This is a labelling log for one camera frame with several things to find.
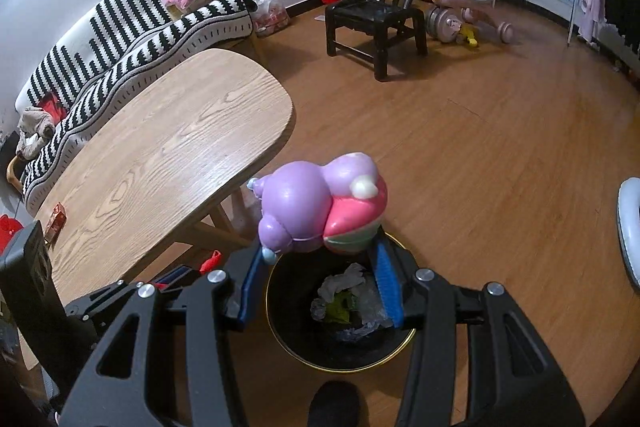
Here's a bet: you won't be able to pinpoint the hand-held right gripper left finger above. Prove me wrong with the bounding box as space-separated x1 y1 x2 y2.
59 243 267 427

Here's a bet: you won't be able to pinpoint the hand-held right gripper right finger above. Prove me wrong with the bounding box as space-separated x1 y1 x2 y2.
371 237 586 427

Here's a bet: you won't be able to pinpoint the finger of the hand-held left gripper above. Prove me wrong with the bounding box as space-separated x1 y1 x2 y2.
150 265 195 292
64 279 143 323

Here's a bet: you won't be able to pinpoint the red wrapper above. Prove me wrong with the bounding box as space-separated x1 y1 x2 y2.
150 250 222 292

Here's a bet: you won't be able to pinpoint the green snack packet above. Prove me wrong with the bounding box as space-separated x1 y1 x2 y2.
325 292 358 325

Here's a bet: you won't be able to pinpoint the black bin with gold rim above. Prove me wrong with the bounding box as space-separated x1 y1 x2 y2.
264 232 418 373

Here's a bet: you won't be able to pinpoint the purple and pink squishy toy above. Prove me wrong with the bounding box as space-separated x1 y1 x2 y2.
247 152 389 264

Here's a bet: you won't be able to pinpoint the white crumpled tissue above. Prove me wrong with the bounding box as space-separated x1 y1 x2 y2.
317 263 368 303

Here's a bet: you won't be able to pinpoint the red plastic stool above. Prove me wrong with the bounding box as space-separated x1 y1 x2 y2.
0 214 25 255

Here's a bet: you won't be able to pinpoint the red snack packet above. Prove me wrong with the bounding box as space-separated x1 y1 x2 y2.
44 202 68 244

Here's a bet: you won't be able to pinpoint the person's black shoe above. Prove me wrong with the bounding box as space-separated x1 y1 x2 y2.
307 381 362 427

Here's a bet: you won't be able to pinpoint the beige clothes pile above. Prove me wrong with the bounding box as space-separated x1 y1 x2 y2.
15 107 56 160

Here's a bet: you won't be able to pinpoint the red cloth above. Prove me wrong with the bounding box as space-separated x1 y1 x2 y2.
39 93 68 122

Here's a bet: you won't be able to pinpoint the black and white striped sofa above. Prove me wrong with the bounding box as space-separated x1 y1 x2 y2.
7 0 256 218

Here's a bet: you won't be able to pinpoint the yellow toy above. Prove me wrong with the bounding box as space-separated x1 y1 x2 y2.
456 24 480 48

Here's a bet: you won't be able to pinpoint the black wooden chair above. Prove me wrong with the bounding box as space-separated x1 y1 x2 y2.
325 0 440 82

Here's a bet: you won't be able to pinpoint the clear plastic bag of goods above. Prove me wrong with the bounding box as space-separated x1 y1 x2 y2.
250 0 291 38

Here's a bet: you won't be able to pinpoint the dark hanging clothes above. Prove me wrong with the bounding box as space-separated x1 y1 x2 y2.
602 0 640 52

